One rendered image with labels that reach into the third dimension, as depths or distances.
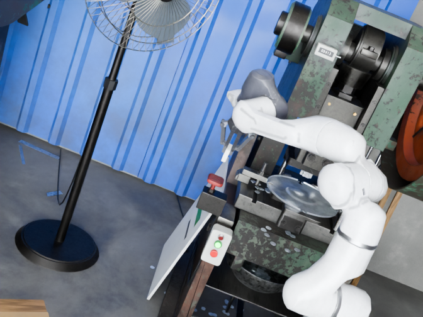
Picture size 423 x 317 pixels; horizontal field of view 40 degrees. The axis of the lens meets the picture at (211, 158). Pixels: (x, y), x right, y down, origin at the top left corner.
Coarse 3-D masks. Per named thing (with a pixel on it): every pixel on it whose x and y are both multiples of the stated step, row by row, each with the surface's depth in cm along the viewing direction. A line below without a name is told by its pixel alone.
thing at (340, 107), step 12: (336, 96) 215; (348, 96) 217; (324, 108) 215; (336, 108) 214; (348, 108) 214; (360, 108) 213; (348, 120) 215; (300, 156) 222; (312, 156) 217; (312, 168) 220
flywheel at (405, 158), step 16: (416, 96) 246; (416, 112) 245; (400, 128) 248; (416, 128) 240; (400, 144) 241; (416, 144) 233; (400, 160) 233; (416, 160) 226; (400, 176) 226; (416, 176) 210
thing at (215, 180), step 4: (208, 176) 213; (212, 176) 213; (216, 176) 215; (208, 180) 210; (212, 180) 210; (216, 180) 212; (220, 180) 213; (212, 184) 210; (216, 184) 210; (220, 184) 210; (212, 188) 214
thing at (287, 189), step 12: (276, 180) 228; (288, 180) 233; (276, 192) 216; (288, 192) 220; (300, 192) 224; (312, 192) 230; (288, 204) 210; (300, 204) 214; (312, 204) 218; (324, 204) 223; (324, 216) 212
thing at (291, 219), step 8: (288, 208) 208; (280, 216) 222; (288, 216) 221; (296, 216) 220; (304, 216) 207; (312, 216) 209; (280, 224) 222; (288, 224) 222; (296, 224) 221; (304, 224) 221; (296, 232) 222
